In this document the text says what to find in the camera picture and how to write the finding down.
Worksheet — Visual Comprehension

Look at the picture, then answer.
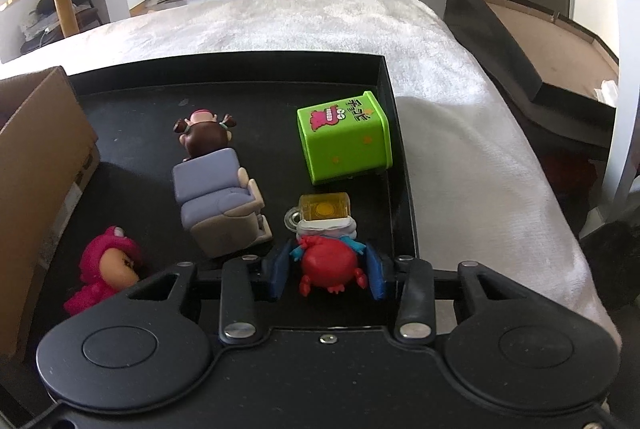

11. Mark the red brown monkey figurine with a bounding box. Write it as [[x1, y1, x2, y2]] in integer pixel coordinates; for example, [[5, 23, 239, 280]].
[[173, 109, 236, 160]]

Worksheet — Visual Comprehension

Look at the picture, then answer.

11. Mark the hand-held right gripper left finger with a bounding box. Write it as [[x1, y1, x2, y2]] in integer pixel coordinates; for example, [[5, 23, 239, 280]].
[[125, 238, 302, 346]]

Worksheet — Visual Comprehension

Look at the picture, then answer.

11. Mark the pink bear figurine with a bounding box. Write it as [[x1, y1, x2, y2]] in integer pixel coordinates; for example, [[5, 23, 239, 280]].
[[63, 225, 146, 316]]

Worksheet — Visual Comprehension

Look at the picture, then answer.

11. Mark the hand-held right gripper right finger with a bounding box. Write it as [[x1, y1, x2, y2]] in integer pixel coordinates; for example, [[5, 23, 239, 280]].
[[361, 238, 518, 344]]

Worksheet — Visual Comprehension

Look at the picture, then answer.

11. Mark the brown cardboard box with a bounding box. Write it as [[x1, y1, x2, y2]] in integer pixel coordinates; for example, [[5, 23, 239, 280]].
[[0, 66, 101, 360]]

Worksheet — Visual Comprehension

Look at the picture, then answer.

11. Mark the white post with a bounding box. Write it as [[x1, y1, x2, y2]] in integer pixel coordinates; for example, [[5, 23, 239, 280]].
[[602, 0, 640, 220]]

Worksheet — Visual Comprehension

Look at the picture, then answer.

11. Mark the black bag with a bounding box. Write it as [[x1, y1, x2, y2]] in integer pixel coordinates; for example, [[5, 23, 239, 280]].
[[20, 6, 101, 55]]

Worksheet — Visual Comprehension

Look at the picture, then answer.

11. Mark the red figurine with beer mug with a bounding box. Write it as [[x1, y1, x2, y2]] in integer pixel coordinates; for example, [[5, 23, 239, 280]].
[[284, 192, 368, 297]]

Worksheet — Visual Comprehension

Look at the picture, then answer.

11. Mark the green printed toy box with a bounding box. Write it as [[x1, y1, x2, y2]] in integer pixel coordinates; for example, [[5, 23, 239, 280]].
[[296, 90, 393, 186]]

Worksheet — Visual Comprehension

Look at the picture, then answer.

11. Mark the black tray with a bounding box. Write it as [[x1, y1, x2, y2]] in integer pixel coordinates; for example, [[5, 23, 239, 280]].
[[0, 54, 420, 427]]

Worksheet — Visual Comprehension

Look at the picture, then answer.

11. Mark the black flat box brown inside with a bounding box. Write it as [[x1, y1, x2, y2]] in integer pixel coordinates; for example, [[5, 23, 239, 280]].
[[465, 0, 621, 145]]

